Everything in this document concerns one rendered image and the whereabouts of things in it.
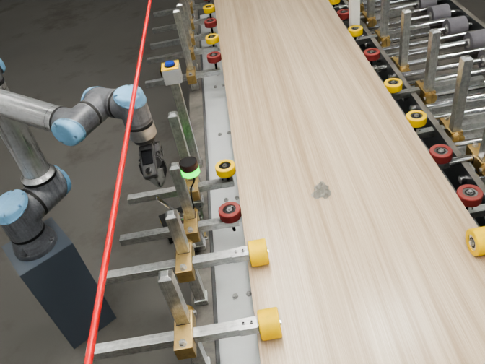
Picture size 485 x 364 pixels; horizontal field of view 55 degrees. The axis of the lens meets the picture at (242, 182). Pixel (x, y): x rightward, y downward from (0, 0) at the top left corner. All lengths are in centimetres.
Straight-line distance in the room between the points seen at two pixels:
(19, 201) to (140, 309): 91
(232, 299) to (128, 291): 109
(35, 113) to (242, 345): 99
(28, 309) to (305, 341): 196
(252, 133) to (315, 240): 65
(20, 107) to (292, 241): 95
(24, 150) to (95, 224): 122
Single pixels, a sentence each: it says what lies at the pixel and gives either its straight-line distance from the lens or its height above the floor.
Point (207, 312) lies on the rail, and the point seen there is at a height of 70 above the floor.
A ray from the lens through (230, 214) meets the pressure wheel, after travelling 164.
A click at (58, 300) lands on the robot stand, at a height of 35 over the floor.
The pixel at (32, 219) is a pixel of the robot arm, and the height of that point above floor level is 78.
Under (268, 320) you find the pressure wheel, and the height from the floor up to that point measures 98.
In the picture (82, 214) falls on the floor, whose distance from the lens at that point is 333.
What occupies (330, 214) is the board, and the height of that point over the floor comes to 90.
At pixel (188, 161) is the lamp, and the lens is 156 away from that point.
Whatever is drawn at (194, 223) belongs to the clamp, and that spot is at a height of 87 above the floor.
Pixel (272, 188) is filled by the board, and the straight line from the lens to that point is 171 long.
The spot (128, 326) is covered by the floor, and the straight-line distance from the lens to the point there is 261.
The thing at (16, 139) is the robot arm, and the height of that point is 110.
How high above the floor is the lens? 204
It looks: 40 degrees down
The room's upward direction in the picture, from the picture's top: 12 degrees counter-clockwise
